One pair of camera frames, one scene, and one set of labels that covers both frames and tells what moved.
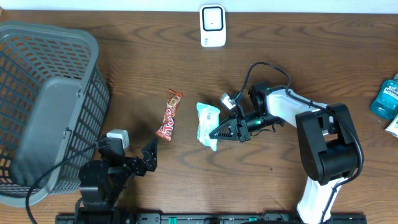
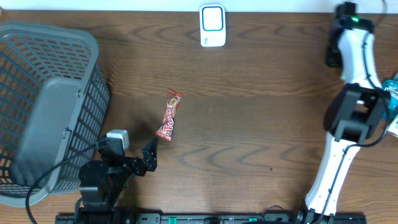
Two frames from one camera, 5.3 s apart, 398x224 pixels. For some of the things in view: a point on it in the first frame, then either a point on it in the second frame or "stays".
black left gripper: x=149 y=162 stays
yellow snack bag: x=393 y=127 stays
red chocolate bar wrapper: x=165 y=130 stays
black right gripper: x=237 y=130 -> x=331 y=61
